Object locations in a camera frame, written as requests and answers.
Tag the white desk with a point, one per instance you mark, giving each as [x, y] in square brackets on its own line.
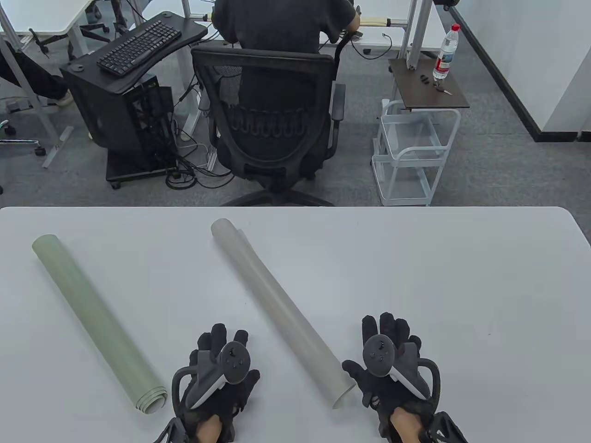
[46, 16]
[374, 40]

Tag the silver aluminium frame post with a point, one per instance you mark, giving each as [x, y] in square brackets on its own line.
[414, 55]

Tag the silver chair base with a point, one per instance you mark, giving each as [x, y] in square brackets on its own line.
[40, 150]

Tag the grey metal frame leg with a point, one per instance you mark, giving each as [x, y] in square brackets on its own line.
[57, 146]

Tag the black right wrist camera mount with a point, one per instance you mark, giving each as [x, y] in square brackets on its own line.
[445, 429]

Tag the grey desk mat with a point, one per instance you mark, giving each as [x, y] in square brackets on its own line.
[277, 304]

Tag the grey white hand controller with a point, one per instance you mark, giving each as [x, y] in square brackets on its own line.
[235, 360]
[378, 355]

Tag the black keyboard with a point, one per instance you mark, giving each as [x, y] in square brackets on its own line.
[138, 46]

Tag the small black object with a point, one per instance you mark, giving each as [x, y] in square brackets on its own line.
[425, 78]

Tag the clear plastic water bottle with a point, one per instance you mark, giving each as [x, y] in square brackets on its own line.
[445, 55]

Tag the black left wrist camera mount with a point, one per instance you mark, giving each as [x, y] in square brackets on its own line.
[168, 434]

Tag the black rolling computer stand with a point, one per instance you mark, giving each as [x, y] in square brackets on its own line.
[138, 173]

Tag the black computer tower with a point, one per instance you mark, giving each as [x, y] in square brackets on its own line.
[101, 115]

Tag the black computer desk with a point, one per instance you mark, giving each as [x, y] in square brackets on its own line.
[189, 30]

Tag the person's right hand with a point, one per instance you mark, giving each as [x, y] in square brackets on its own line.
[374, 392]

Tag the black mesh office chair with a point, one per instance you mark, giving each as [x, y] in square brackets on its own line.
[272, 152]

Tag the person's left hand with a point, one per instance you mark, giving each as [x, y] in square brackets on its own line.
[250, 392]

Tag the black chair base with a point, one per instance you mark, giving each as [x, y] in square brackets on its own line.
[120, 11]

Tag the green desk mat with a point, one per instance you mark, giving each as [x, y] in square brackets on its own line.
[92, 314]

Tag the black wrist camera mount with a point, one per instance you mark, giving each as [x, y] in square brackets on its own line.
[168, 434]
[445, 429]

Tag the brown side table top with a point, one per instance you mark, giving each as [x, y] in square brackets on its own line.
[425, 94]

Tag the small key bunch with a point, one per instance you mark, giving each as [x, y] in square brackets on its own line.
[445, 91]

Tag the grey foot pedal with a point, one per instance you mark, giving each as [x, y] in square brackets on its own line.
[15, 106]

